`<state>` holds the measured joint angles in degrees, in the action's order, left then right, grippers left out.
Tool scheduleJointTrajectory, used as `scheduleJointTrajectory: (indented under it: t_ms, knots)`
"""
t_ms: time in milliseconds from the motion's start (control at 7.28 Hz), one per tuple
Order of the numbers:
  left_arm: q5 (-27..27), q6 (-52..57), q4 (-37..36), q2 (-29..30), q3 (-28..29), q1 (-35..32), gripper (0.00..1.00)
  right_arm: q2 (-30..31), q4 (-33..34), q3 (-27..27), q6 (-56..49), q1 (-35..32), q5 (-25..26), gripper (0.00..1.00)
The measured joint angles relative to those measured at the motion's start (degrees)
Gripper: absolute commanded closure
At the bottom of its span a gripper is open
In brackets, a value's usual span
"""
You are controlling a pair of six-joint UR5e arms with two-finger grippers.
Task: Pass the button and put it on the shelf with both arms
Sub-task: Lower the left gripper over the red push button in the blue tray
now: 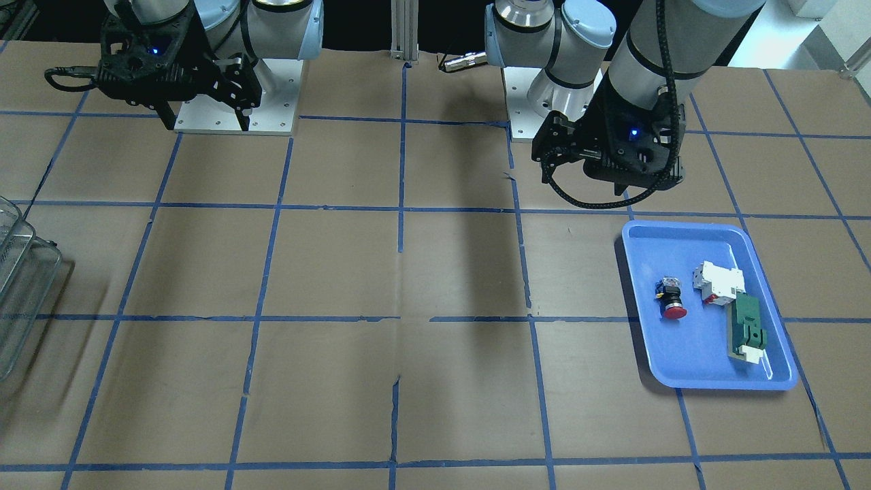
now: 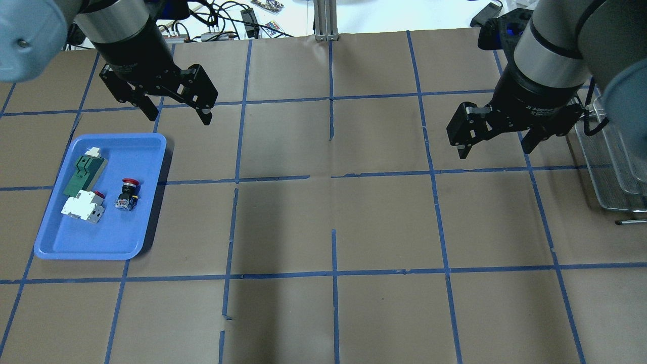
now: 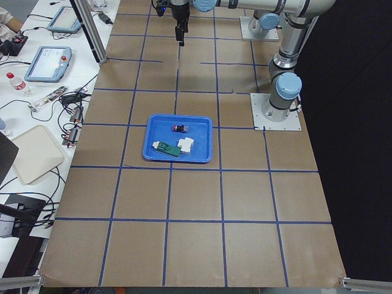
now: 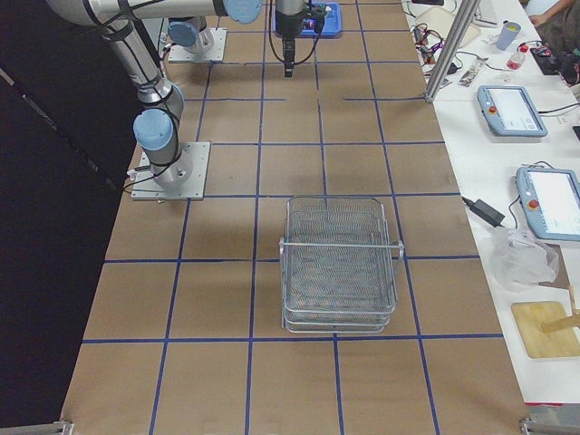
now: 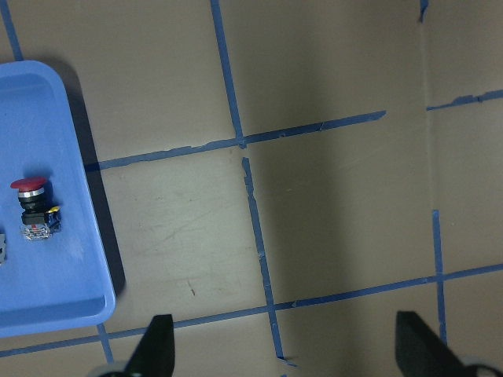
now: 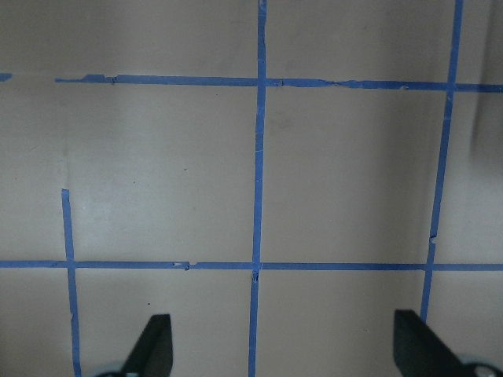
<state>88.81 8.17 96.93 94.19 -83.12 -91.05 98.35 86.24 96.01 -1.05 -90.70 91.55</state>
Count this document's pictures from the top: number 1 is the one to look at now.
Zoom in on black corrugated cable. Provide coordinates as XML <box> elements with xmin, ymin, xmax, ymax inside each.
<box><xmin>548</xmin><ymin>0</ymin><xmax>685</xmax><ymax>209</ymax></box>

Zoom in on blue plastic tray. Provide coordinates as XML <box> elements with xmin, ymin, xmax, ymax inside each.
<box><xmin>622</xmin><ymin>220</ymin><xmax>798</xmax><ymax>391</ymax></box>

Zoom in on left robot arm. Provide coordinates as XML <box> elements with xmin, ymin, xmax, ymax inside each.
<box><xmin>484</xmin><ymin>1</ymin><xmax>763</xmax><ymax>209</ymax></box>

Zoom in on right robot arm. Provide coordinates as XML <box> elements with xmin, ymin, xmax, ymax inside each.
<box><xmin>91</xmin><ymin>1</ymin><xmax>324</xmax><ymax>136</ymax></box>

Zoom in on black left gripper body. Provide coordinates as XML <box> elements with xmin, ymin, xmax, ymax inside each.
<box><xmin>576</xmin><ymin>86</ymin><xmax>684</xmax><ymax>195</ymax></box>

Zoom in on wire mesh shelf basket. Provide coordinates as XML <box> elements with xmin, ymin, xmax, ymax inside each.
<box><xmin>1</xmin><ymin>197</ymin><xmax>63</xmax><ymax>381</ymax></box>

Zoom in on white circuit breaker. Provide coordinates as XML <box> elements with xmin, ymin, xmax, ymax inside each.
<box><xmin>693</xmin><ymin>261</ymin><xmax>746</xmax><ymax>306</ymax></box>

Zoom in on red emergency push button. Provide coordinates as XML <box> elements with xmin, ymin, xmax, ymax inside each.
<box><xmin>655</xmin><ymin>276</ymin><xmax>688</xmax><ymax>321</ymax></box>

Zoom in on green terminal block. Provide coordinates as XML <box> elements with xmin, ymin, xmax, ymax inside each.
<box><xmin>727</xmin><ymin>292</ymin><xmax>769</xmax><ymax>365</ymax></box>

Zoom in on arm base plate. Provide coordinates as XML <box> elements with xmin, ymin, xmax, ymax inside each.
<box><xmin>502</xmin><ymin>67</ymin><xmax>608</xmax><ymax>144</ymax></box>
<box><xmin>174</xmin><ymin>59</ymin><xmax>306</xmax><ymax>136</ymax></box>

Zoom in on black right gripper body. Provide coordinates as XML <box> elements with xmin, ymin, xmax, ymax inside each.
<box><xmin>95</xmin><ymin>15</ymin><xmax>224</xmax><ymax>103</ymax></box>

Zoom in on aluminium profile post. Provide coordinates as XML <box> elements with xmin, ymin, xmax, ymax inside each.
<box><xmin>390</xmin><ymin>0</ymin><xmax>419</xmax><ymax>64</ymax></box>

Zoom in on silver cable connector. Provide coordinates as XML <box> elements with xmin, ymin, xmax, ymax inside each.
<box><xmin>438</xmin><ymin>52</ymin><xmax>488</xmax><ymax>74</ymax></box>

